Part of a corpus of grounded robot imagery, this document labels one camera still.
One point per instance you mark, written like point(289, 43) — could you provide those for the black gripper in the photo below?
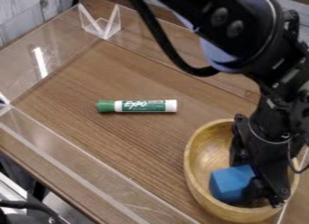
point(267, 144)

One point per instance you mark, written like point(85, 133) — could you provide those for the blue foam block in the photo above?
point(228, 182)

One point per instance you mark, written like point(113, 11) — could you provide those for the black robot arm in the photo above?
point(250, 37)

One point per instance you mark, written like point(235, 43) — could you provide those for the brown wooden bowl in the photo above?
point(206, 155)

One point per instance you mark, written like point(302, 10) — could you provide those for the green Expo marker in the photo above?
point(138, 106)

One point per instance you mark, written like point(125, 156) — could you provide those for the clear acrylic corner bracket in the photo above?
point(103, 28)

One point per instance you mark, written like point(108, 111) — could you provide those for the clear acrylic tray wall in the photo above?
point(111, 163)

